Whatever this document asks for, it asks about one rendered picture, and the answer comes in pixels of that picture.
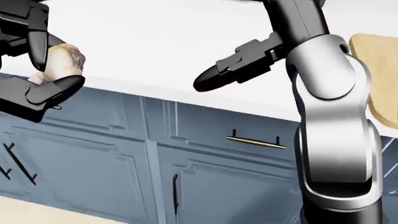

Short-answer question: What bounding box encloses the blue-grey kitchen cabinet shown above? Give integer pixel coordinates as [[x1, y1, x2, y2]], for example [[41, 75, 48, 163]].
[[0, 72, 398, 224]]

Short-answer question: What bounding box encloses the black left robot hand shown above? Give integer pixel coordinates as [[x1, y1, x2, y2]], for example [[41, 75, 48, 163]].
[[0, 0, 86, 124]]

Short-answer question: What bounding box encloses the light wooden cutting board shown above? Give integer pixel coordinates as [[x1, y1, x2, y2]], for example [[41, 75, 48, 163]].
[[348, 33, 398, 131]]

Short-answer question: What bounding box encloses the black cabinet door handle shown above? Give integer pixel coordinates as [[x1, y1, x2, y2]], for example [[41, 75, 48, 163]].
[[0, 162, 13, 181], [2, 142, 39, 187], [172, 174, 180, 217]]

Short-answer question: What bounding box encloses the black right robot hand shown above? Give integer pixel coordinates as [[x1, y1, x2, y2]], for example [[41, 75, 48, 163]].
[[192, 0, 331, 93]]

